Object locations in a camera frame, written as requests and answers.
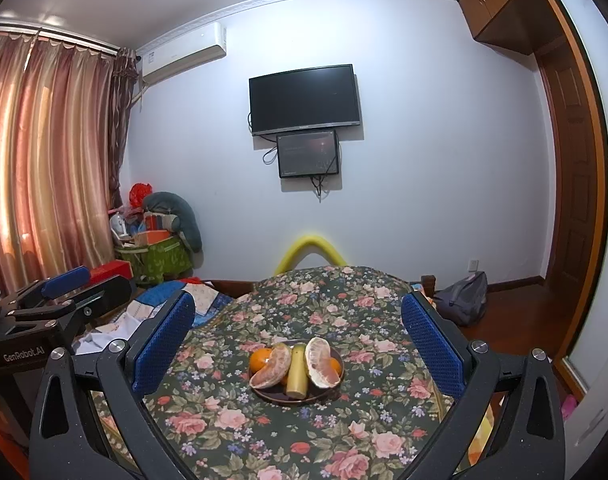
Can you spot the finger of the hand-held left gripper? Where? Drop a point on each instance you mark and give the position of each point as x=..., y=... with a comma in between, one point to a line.
x=64, y=281
x=106, y=292

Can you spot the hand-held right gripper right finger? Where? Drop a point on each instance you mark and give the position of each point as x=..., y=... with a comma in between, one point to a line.
x=431, y=345

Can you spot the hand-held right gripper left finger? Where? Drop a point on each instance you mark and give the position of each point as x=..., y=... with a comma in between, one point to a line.
x=161, y=345

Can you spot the large orange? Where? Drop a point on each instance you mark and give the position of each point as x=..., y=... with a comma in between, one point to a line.
x=258, y=361
x=337, y=366

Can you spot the peeled pomelo piece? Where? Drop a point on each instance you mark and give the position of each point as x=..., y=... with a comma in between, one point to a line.
x=318, y=367
x=271, y=372

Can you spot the dark purple round plate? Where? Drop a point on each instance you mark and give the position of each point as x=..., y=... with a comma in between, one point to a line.
x=274, y=394

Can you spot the peeled banana piece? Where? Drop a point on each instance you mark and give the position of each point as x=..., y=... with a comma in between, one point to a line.
x=296, y=375

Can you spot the red flat box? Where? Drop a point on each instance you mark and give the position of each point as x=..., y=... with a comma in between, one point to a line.
x=111, y=270

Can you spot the grey backpack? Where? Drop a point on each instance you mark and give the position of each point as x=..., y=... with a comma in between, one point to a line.
x=461, y=300

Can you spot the blue patchwork quilt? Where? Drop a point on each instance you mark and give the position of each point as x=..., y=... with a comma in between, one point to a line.
x=209, y=305

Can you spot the orange box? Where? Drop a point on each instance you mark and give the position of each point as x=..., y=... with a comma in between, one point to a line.
x=151, y=237

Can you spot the red decoration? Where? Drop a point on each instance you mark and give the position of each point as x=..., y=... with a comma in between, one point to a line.
x=139, y=195

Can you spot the grey plush toy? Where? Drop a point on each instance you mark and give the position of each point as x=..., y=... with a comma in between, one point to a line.
x=181, y=215

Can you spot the pink striped curtain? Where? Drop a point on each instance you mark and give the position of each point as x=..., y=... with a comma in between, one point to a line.
x=49, y=160

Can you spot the pink fluffy item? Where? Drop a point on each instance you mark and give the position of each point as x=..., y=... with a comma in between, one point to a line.
x=569, y=407

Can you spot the floral blanket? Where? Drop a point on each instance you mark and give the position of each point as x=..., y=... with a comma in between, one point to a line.
x=284, y=440

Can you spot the brown wooden door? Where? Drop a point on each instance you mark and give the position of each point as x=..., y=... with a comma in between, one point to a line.
x=573, y=200

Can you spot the small black monitor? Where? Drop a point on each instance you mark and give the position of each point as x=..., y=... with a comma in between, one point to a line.
x=308, y=154

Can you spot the white air conditioner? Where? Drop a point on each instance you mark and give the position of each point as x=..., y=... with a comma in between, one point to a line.
x=184, y=55

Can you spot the wooden overhead cabinet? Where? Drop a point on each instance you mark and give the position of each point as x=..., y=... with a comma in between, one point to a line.
x=498, y=5

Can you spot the white wall socket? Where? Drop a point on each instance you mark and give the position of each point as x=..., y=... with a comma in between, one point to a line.
x=472, y=266

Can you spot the black wall television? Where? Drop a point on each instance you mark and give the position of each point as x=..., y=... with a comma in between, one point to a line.
x=304, y=100

